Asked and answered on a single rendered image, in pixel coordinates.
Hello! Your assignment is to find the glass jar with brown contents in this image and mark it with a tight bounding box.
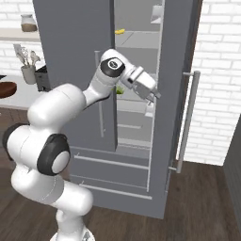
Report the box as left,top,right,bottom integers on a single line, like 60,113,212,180
20,13,39,33

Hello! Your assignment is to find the pale wall shelf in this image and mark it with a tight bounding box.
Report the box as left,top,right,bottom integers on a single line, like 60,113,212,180
0,27,42,43

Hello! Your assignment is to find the small white container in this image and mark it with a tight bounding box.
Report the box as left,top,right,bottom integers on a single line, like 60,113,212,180
144,101,155,118

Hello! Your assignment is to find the silver drawer handle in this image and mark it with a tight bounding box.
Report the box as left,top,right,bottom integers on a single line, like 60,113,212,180
72,153,151,171
78,180,153,201

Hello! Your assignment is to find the white carton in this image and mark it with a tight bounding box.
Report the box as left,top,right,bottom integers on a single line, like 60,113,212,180
150,4,165,24

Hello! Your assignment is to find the grey ladle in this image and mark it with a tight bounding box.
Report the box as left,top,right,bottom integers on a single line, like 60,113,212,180
29,50,41,67

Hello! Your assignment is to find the black toaster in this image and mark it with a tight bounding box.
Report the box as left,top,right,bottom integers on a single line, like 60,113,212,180
34,64,52,93

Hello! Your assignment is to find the grey fridge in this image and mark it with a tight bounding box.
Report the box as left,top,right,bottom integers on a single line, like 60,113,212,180
32,0,203,220

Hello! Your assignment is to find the grey utensil pot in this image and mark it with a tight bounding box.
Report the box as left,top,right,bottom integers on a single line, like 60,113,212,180
21,64,38,86

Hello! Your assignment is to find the brown wooden bowl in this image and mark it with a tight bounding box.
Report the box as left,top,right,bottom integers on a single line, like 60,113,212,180
0,81,18,99

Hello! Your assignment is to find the grey open fridge door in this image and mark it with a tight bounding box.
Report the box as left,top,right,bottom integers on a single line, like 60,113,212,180
146,0,203,220

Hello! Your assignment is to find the grey fridge drawer front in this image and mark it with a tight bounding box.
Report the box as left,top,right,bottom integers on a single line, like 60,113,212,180
69,156,150,193
69,144,151,170

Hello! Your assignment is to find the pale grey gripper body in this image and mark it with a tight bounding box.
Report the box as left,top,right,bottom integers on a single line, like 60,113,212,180
131,69,158,102

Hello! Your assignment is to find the long silver fridge door handle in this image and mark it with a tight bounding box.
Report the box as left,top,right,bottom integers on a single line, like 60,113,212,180
168,70,201,174

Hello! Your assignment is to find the short silver fridge door handle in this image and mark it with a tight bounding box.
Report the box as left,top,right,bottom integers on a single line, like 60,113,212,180
94,49,105,139

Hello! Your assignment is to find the dark grey cabinet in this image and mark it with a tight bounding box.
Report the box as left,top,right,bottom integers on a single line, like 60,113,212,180
222,115,241,228

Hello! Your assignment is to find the grey closed fridge door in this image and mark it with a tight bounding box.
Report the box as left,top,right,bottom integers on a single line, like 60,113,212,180
32,0,119,153

